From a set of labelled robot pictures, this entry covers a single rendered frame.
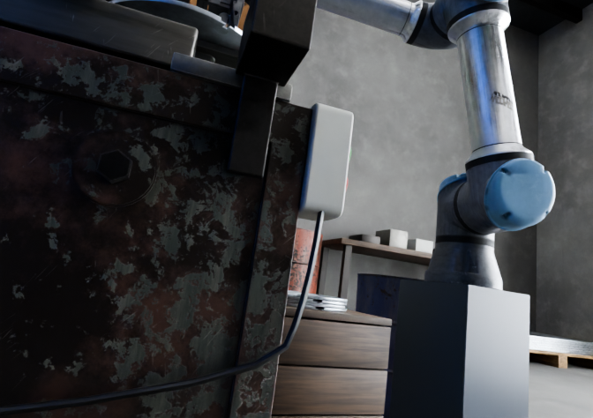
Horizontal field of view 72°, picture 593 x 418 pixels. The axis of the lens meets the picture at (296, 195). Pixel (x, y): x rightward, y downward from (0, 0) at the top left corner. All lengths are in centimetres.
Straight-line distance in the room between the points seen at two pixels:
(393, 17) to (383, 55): 427
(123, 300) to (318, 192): 23
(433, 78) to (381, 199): 178
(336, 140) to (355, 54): 463
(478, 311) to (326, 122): 49
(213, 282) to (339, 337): 68
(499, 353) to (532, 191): 30
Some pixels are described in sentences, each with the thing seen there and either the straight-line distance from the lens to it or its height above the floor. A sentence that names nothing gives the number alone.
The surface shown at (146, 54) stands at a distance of 54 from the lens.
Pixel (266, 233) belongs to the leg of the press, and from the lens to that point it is 45.
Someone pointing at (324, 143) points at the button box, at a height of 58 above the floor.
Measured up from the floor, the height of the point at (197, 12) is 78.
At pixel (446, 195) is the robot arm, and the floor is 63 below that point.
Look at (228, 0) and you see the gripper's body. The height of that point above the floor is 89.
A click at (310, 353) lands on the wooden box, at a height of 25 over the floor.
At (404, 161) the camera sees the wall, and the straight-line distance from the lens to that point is 493.
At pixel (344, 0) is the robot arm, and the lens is 102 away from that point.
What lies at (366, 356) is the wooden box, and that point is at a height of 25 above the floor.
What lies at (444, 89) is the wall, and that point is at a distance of 560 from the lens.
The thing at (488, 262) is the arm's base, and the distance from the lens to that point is 89.
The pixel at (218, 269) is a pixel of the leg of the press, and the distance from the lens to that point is 45.
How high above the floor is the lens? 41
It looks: 12 degrees up
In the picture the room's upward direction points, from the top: 8 degrees clockwise
